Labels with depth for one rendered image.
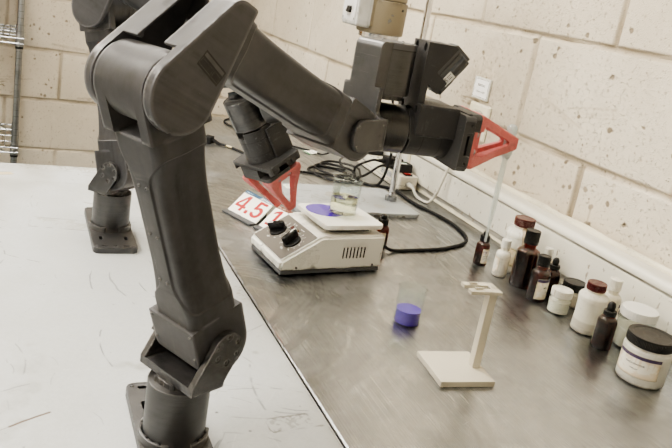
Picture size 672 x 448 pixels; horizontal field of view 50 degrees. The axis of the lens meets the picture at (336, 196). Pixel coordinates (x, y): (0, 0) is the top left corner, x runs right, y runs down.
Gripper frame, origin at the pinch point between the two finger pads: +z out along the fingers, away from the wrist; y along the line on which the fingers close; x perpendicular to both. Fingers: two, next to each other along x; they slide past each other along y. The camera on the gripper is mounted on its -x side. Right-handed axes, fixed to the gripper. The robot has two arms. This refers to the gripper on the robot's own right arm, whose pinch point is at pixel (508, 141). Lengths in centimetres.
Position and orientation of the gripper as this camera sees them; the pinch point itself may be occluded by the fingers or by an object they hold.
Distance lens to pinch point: 92.3
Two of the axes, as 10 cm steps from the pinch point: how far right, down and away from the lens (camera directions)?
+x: -1.7, 9.5, 2.7
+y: -2.8, -3.1, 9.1
